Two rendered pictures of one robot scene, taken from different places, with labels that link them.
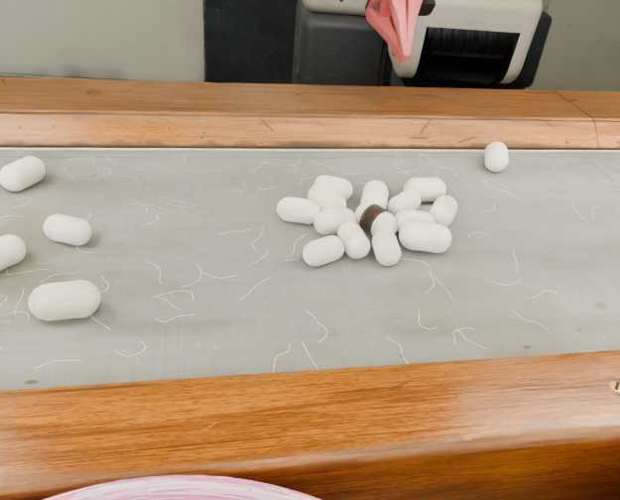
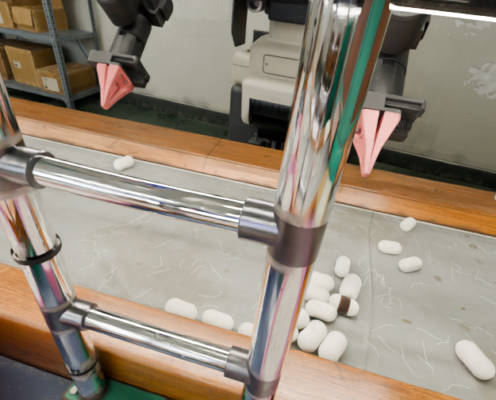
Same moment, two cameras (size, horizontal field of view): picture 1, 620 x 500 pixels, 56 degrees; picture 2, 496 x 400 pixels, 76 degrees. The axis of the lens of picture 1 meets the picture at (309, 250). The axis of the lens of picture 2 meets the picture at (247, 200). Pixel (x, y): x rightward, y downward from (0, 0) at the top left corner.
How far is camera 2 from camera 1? 60 cm
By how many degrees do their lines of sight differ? 19
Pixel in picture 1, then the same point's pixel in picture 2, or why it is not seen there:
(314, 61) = (235, 109)
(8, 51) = (162, 86)
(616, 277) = (65, 228)
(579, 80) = (474, 150)
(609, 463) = not seen: outside the picture
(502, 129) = (152, 151)
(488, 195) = not seen: hidden behind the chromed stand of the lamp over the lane
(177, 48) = not seen: hidden behind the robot
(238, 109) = (40, 119)
